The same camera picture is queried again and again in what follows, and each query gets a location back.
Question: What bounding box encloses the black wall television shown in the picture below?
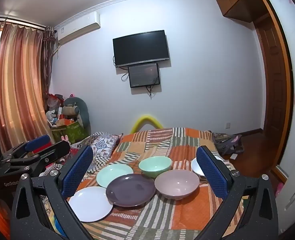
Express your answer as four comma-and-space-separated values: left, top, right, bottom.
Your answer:
112, 30, 170, 68

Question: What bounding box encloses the red plastic bag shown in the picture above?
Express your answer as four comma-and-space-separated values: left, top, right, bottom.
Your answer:
46, 94, 64, 111

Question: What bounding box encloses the purple plate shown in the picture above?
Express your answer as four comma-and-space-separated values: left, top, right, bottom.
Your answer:
105, 174, 156, 207

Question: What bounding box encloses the wooden door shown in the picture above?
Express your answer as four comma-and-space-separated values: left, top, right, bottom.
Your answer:
253, 15, 294, 170

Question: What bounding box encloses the green cardboard box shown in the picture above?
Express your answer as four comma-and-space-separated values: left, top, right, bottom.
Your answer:
51, 120, 85, 144

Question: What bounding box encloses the white curtain rail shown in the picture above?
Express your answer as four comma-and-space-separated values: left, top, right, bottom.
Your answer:
0, 15, 54, 28

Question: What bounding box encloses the mint green plate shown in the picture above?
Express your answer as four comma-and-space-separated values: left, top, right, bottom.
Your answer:
96, 164, 134, 188

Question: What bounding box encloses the striped patchwork blanket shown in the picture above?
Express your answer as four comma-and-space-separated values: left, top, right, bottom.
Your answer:
40, 127, 245, 240

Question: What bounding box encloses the small black monitor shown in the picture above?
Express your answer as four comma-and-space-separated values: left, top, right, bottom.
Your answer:
128, 63, 161, 88

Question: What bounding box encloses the yellow foam arc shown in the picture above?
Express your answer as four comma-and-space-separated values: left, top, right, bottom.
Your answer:
130, 114, 164, 134

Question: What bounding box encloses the black monitor cable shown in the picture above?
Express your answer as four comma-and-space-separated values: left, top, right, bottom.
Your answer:
146, 84, 158, 98

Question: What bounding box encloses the dark bag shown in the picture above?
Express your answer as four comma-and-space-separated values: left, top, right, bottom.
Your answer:
211, 131, 245, 156

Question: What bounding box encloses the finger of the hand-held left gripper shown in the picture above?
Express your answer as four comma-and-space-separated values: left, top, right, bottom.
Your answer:
0, 134, 51, 163
2, 140, 71, 177

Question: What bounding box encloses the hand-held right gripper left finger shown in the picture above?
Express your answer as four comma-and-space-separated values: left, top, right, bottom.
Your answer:
10, 145, 98, 240

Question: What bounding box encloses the brown patterned curtain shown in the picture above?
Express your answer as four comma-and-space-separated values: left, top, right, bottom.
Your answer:
41, 26, 57, 101

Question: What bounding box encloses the pink bowl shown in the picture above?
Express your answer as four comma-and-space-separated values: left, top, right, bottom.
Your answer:
154, 169, 200, 200

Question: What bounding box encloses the white spotted bowl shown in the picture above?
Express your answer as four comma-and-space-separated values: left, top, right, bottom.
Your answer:
190, 157, 206, 177

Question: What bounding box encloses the mint green bowl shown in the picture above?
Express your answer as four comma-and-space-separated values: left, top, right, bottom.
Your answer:
138, 156, 172, 178

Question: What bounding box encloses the striped orange curtain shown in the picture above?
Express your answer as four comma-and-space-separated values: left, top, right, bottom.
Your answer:
0, 20, 48, 153

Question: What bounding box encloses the white plate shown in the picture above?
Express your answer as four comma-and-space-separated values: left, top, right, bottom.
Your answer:
68, 186, 114, 223

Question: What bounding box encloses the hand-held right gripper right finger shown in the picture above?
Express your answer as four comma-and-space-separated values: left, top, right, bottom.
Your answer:
195, 145, 279, 240

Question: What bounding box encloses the white air conditioner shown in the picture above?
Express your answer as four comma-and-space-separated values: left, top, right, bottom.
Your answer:
57, 11, 101, 46

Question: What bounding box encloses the grey plush toy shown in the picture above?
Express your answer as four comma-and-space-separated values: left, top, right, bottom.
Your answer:
62, 97, 91, 136

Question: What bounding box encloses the patterned quilt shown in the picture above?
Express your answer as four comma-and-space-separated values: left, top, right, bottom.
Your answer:
70, 131, 124, 173

